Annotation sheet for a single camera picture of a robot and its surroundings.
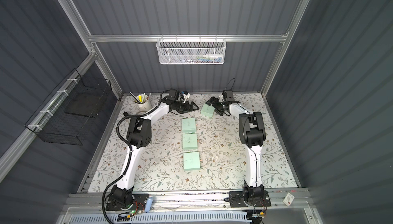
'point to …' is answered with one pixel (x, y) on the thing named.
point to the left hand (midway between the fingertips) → (197, 110)
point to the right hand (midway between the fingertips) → (211, 105)
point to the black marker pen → (125, 114)
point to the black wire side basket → (67, 116)
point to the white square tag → (288, 199)
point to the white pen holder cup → (142, 104)
